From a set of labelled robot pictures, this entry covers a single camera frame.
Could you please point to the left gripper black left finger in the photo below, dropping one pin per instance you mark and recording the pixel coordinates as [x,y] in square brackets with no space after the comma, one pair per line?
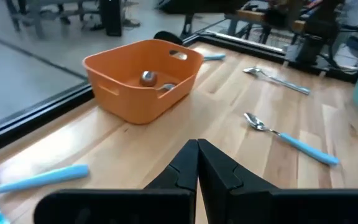
[120,208]

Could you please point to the black tower case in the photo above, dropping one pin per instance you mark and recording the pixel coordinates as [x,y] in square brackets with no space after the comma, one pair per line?
[110,17]

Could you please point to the wooden workbench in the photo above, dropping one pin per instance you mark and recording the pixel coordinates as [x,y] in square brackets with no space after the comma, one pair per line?
[253,15]

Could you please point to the silver metal spoon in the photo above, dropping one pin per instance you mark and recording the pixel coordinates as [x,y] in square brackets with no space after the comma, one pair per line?
[148,78]
[166,86]
[278,81]

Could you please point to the orange plastic bin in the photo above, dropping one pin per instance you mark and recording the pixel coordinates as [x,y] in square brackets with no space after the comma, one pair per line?
[129,99]

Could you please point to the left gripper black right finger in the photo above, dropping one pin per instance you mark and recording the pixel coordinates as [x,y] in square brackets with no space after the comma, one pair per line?
[275,208]

